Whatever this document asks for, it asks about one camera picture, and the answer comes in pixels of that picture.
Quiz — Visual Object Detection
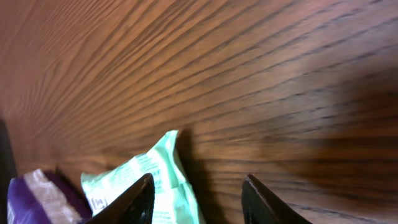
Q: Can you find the grey plastic mesh basket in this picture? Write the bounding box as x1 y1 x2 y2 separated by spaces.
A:
0 120 17 224

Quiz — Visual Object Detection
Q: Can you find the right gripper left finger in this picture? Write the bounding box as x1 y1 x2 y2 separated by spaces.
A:
85 173 155 224

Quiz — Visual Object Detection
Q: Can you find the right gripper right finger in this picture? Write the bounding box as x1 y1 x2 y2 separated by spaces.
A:
241 174 311 224

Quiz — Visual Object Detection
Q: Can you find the purple sanitary pad pack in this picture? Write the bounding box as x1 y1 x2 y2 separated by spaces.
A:
7 169 92 224

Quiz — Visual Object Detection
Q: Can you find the teal wet wipes packet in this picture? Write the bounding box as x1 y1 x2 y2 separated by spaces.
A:
80 130 206 224

